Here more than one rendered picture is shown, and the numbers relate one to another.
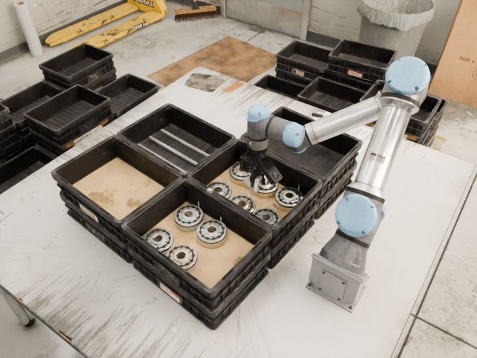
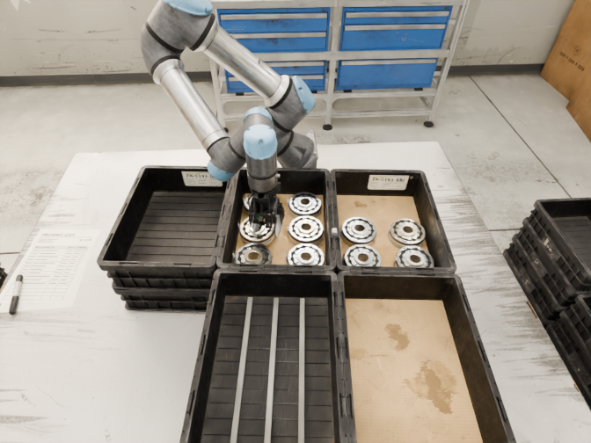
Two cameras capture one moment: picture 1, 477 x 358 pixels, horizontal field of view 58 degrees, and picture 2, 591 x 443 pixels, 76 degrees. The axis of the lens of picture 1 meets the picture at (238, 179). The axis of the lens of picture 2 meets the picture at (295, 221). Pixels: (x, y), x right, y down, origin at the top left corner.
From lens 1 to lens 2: 1.70 m
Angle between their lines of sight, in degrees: 80
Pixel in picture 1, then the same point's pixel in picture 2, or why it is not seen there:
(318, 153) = (159, 221)
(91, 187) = (437, 424)
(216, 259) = (375, 218)
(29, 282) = (561, 403)
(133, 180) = (371, 377)
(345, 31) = not seen: outside the picture
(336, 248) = (303, 141)
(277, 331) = not seen: hidden behind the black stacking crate
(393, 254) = not seen: hidden behind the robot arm
